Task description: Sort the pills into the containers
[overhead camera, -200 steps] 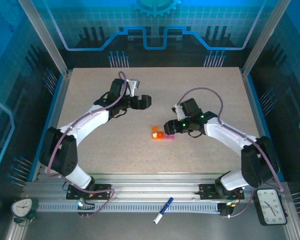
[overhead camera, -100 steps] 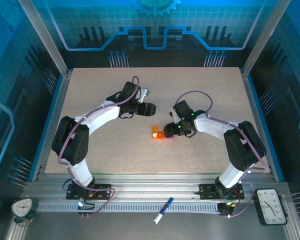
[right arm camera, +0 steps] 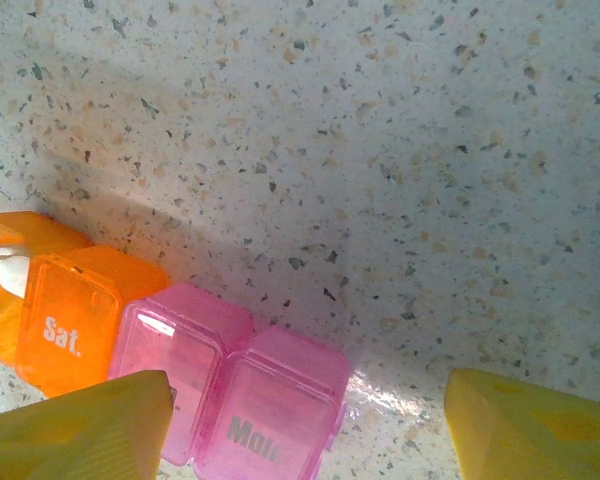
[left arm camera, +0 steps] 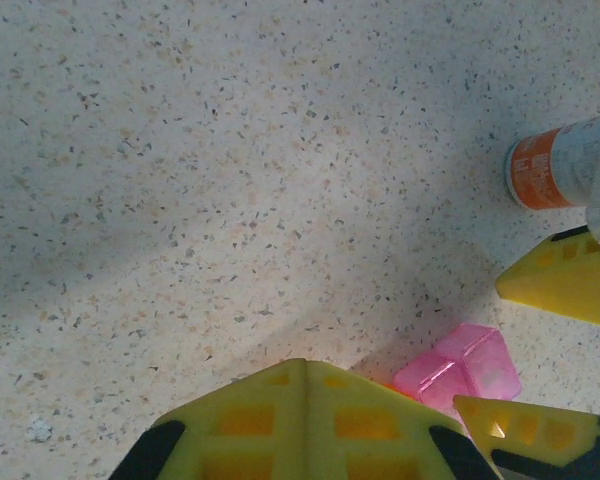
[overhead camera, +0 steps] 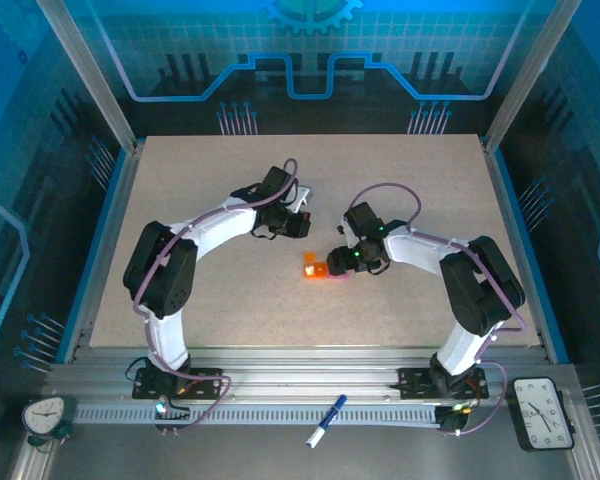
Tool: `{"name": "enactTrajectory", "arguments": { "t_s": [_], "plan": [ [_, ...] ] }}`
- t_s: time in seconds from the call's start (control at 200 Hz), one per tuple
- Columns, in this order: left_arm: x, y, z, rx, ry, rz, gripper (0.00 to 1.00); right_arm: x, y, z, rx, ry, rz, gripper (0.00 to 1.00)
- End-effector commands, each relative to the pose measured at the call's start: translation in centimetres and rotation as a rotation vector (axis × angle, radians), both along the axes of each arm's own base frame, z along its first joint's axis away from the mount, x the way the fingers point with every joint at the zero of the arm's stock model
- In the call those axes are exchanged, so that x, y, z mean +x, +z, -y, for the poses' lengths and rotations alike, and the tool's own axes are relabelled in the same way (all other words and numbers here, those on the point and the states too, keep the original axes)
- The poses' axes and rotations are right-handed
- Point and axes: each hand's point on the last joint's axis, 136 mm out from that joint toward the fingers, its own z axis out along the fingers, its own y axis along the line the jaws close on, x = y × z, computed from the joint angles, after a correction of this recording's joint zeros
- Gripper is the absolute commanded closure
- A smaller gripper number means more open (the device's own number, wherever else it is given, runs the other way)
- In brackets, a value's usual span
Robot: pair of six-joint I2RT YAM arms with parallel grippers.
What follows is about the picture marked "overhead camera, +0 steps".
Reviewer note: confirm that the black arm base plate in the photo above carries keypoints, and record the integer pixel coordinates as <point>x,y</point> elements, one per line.
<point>207,382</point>
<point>412,382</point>

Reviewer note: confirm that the blue printed back panel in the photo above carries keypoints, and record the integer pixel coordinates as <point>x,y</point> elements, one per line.
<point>305,50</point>

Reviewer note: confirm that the orange pill box marked Sat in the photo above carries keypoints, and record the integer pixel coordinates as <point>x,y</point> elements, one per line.
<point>321,271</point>

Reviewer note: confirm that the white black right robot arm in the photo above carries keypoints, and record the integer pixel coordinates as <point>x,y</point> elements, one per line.
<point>420,255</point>

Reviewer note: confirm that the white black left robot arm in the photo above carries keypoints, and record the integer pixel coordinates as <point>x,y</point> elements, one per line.
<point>220,225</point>

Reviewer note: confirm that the blue table edge strip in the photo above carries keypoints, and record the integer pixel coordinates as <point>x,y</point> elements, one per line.
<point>511,200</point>
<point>111,200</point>

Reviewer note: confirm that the long aluminium base rail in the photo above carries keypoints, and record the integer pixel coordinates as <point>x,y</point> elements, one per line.
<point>305,370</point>

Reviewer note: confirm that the orange pill box marked Sun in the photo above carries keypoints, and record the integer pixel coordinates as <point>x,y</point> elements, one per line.
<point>310,256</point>

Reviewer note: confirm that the round grey clock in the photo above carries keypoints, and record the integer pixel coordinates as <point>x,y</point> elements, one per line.
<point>45,415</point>

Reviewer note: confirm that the black rectangular clock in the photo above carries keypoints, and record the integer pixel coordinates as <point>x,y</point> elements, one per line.
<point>540,412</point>

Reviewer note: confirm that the aluminium frame post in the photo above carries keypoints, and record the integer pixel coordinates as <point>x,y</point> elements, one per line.
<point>530,75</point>
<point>89,75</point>

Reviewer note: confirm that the blue white marker pen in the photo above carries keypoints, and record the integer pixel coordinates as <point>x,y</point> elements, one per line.
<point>325,422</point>

